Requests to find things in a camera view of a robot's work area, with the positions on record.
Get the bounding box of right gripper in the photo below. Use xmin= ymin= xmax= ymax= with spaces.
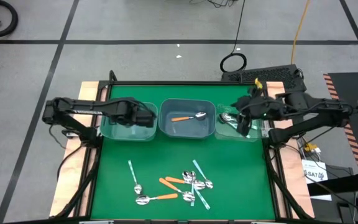
xmin=231 ymin=94 xmax=281 ymax=138

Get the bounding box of pale teal-handled metal spoon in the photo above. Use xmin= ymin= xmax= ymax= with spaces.
xmin=221 ymin=112 xmax=259 ymax=131
xmin=218 ymin=113 xmax=251 ymax=139
xmin=127 ymin=159 xmax=144 ymax=195
xmin=192 ymin=159 xmax=214 ymax=190
xmin=188 ymin=170 xmax=198 ymax=208

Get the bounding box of orange-handled metal spoon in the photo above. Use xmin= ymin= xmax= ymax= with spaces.
xmin=135 ymin=193 xmax=179 ymax=206
xmin=165 ymin=175 xmax=207 ymax=191
xmin=158 ymin=177 xmax=196 ymax=203
xmin=170 ymin=111 xmax=208 ymax=123

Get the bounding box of clear plastic bin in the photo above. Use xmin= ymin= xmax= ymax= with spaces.
xmin=214 ymin=103 xmax=272 ymax=143

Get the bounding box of light teal plastic bin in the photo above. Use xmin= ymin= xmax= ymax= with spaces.
xmin=99 ymin=101 xmax=158 ymax=142

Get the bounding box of blue-grey plastic bin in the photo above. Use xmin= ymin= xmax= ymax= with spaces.
xmin=158 ymin=98 xmax=216 ymax=139

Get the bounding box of black perforated computer tower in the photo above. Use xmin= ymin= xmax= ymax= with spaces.
xmin=221 ymin=64 xmax=307 ymax=94

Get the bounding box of green table mat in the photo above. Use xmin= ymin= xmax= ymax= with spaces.
xmin=90 ymin=84 xmax=276 ymax=220

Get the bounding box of yellow power plug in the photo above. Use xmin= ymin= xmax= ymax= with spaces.
xmin=303 ymin=142 xmax=322 ymax=156

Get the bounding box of white SA7 label sheet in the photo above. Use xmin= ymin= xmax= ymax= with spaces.
xmin=301 ymin=159 xmax=333 ymax=202

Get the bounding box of pile of spoons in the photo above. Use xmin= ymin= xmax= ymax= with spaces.
xmin=181 ymin=170 xmax=211 ymax=211

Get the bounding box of black hazard-striped ramp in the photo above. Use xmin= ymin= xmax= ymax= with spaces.
xmin=323 ymin=71 xmax=358 ymax=175

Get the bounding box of black metal table frame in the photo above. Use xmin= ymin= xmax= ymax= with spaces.
xmin=53 ymin=70 xmax=315 ymax=224

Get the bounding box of black cable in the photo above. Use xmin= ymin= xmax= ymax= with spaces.
xmin=219 ymin=0 xmax=248 ymax=74
xmin=190 ymin=0 xmax=239 ymax=9

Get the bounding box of yellow cable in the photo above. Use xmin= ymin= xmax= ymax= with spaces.
xmin=290 ymin=0 xmax=311 ymax=65

